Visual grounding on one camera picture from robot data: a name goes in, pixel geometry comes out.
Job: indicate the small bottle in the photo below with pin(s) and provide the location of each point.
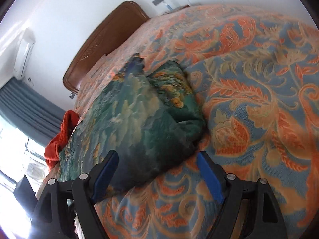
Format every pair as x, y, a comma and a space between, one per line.
167, 5

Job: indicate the white air conditioner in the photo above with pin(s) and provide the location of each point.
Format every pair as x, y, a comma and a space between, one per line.
23, 54

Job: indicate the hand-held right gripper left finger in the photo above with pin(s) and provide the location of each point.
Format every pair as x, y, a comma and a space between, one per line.
103, 179

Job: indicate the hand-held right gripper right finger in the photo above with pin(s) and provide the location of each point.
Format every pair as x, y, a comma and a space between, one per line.
209, 179

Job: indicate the window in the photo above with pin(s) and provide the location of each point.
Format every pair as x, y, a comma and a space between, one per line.
12, 159

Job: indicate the grey-blue curtain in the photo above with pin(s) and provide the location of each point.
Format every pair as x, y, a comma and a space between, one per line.
30, 104

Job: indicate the orange fleece garment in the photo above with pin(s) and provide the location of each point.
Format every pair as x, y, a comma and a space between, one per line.
61, 139

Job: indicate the orange floral bedspread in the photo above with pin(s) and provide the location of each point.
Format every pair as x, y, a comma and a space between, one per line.
249, 104

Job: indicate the wooden nightstand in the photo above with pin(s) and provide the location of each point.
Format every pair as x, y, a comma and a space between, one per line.
183, 6

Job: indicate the grey wall panel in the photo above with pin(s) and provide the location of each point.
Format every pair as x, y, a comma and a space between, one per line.
157, 0

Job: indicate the wooden bed headboard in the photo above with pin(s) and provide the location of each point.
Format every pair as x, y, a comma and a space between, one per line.
104, 37

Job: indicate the green patterned padded jacket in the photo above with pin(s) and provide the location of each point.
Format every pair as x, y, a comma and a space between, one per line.
139, 119

